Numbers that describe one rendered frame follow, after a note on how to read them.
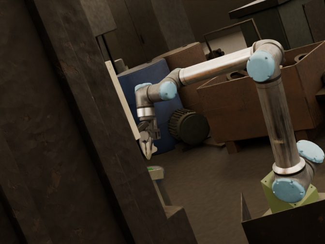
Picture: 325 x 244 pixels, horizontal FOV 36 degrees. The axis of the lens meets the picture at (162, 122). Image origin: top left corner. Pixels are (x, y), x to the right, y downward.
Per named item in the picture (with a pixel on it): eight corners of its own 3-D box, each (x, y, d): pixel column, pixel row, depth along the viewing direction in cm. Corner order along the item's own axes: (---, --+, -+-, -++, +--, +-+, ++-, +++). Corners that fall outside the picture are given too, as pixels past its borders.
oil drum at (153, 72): (169, 155, 496) (137, 70, 478) (131, 158, 539) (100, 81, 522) (205, 130, 534) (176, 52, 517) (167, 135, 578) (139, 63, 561)
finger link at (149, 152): (159, 158, 253) (157, 140, 254) (151, 159, 249) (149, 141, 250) (155, 158, 256) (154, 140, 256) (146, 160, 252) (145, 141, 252)
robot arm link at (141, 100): (145, 82, 248) (129, 85, 254) (147, 107, 248) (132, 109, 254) (156, 83, 255) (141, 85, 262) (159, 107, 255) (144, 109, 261)
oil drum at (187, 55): (206, 131, 528) (176, 52, 511) (167, 136, 571) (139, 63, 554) (237, 111, 567) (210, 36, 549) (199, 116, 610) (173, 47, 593)
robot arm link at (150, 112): (144, 107, 248) (132, 110, 255) (145, 117, 248) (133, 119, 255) (157, 107, 254) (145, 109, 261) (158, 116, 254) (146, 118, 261)
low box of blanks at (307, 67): (348, 108, 428) (326, 35, 415) (320, 142, 374) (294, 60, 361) (254, 124, 488) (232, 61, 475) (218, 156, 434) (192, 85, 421)
